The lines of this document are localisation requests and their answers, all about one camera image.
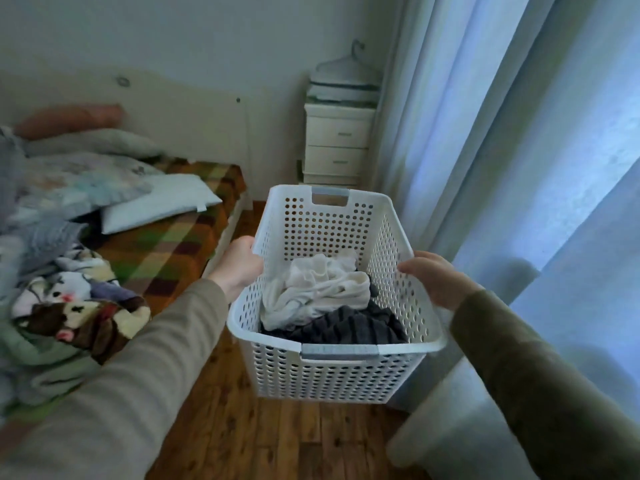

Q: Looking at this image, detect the beige bed headboard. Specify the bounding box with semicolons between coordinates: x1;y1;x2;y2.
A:
0;65;253;195

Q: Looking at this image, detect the white pillow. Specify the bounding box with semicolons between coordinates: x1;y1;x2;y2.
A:
100;174;223;235

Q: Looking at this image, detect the stack of folded linens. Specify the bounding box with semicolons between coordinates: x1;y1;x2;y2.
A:
305;81;381;108

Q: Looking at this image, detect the grey pillow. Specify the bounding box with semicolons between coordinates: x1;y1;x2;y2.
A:
25;128;166;160

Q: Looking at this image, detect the person's left hand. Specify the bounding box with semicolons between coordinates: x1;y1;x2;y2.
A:
207;236;265;304

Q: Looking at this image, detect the person's left forearm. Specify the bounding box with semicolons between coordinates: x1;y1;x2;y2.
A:
0;279;230;480

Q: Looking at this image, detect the orange bolster pillow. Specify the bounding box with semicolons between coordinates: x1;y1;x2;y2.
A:
14;104;127;141

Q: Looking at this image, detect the green crumpled blanket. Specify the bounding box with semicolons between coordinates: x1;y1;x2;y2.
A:
0;320;106;425

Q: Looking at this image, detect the sheer white curtain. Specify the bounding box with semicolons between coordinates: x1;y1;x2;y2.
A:
370;0;640;480

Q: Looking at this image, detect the white perforated laundry basket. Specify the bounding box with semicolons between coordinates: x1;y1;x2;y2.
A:
226;184;448;404

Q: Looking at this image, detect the floral patterned pillow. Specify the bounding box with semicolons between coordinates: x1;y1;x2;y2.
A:
10;152;163;225

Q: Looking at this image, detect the white crumpled garment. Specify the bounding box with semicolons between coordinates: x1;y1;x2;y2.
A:
260;251;372;332

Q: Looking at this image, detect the plaid orange green bedspread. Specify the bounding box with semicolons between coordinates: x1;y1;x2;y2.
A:
85;157;247;315

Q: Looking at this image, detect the cartoon print blanket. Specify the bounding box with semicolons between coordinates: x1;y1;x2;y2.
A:
11;245;152;365

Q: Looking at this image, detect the person's right forearm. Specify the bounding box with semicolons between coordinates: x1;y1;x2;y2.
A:
449;290;640;480

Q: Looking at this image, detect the white bedside drawer cabinet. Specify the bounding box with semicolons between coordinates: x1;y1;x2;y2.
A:
301;103;377;186

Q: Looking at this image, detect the white clothes hanger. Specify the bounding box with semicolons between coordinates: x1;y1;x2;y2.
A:
310;39;382;86

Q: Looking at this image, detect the person's right hand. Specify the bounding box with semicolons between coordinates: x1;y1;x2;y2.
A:
397;251;485;312

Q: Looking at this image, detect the dark grey striped garment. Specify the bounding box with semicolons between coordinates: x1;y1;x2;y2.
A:
260;284;408;345

